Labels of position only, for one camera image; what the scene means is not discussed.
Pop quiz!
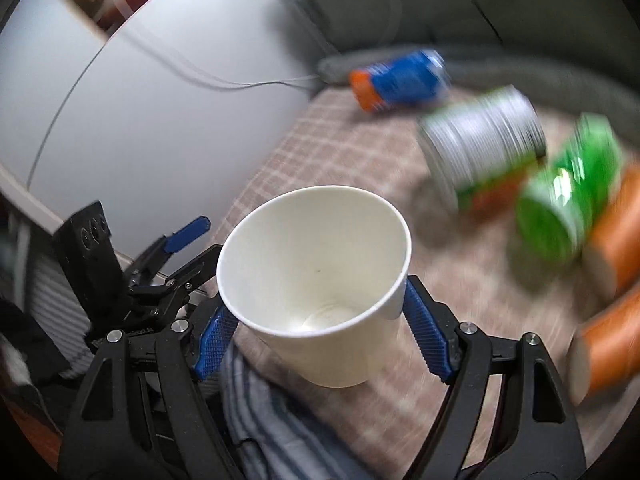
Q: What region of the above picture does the orange paper cup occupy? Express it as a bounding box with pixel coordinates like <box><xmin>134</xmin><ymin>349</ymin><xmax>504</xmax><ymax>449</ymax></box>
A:
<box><xmin>566</xmin><ymin>294</ymin><xmax>639</xmax><ymax>405</ymax></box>
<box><xmin>582</xmin><ymin>164</ymin><xmax>639</xmax><ymax>301</ymax></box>

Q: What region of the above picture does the orange paper cup near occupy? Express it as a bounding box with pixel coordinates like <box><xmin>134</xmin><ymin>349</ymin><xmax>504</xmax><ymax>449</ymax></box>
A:
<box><xmin>566</xmin><ymin>294</ymin><xmax>639</xmax><ymax>405</ymax></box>

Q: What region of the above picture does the green plastic bottle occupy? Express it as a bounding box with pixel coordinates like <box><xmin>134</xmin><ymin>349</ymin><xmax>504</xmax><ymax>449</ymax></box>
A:
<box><xmin>515</xmin><ymin>114</ymin><xmax>624</xmax><ymax>263</ymax></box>

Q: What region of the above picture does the white green labelled bottle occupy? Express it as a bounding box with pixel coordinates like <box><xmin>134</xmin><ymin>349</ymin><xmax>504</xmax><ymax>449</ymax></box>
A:
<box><xmin>416</xmin><ymin>86</ymin><xmax>547</xmax><ymax>212</ymax></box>

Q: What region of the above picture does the grey sofa backrest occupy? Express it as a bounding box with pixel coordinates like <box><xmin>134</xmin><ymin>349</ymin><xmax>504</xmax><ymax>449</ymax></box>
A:
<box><xmin>294</xmin><ymin>0</ymin><xmax>639</xmax><ymax>87</ymax></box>

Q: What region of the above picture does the white paper cup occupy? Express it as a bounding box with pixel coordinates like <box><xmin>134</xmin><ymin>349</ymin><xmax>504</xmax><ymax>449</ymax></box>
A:
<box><xmin>216</xmin><ymin>185</ymin><xmax>412</xmax><ymax>388</ymax></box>

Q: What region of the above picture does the blue striped cloth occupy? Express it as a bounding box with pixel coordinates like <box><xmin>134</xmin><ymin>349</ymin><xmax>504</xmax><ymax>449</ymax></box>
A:
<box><xmin>220</xmin><ymin>344</ymin><xmax>375</xmax><ymax>479</ymax></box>

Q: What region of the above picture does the blue orange bottle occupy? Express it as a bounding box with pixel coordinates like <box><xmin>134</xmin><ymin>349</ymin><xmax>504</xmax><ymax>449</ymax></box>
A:
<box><xmin>348</xmin><ymin>49</ymin><xmax>450</xmax><ymax>113</ymax></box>

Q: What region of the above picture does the pink plaid blanket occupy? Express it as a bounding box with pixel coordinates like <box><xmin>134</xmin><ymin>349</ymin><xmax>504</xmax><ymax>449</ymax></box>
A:
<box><xmin>214</xmin><ymin>89</ymin><xmax>601</xmax><ymax>479</ymax></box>

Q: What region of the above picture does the orange paper cup far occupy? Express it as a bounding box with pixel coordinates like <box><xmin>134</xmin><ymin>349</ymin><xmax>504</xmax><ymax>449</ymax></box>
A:
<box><xmin>582</xmin><ymin>164</ymin><xmax>639</xmax><ymax>301</ymax></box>

